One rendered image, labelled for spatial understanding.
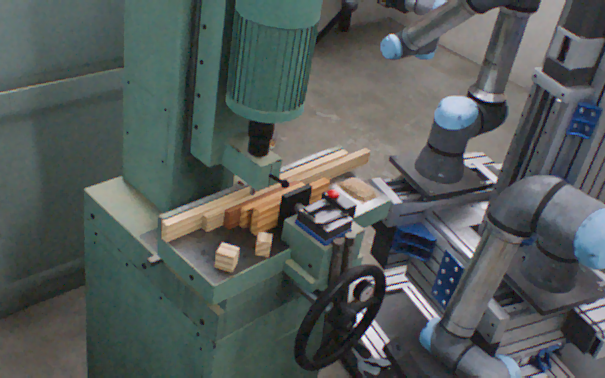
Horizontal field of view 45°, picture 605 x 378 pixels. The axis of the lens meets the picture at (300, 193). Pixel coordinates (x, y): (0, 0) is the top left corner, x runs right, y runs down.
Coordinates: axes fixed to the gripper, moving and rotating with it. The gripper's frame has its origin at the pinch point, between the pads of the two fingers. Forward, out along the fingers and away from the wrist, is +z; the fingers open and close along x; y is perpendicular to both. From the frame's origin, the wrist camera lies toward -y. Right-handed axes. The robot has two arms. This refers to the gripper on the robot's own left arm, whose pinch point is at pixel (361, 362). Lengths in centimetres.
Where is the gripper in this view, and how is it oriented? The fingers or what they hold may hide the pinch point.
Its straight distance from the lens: 176.9
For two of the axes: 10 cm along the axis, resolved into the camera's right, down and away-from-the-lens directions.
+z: -6.4, -0.6, 7.7
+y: 2.4, 9.3, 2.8
